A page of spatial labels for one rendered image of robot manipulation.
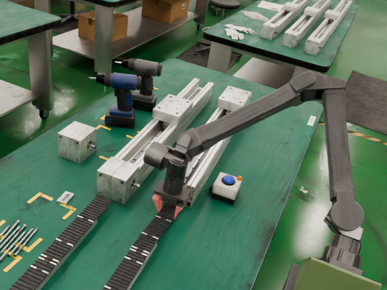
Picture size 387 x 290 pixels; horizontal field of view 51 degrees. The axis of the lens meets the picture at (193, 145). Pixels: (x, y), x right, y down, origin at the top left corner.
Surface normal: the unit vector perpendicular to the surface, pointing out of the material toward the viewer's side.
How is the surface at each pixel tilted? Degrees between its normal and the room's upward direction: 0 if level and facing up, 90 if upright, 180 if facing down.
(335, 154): 44
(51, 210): 0
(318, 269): 90
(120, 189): 90
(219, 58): 90
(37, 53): 90
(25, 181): 0
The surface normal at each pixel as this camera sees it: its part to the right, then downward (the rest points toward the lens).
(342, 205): -0.19, -0.33
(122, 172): 0.15, -0.84
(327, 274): -0.38, 0.45
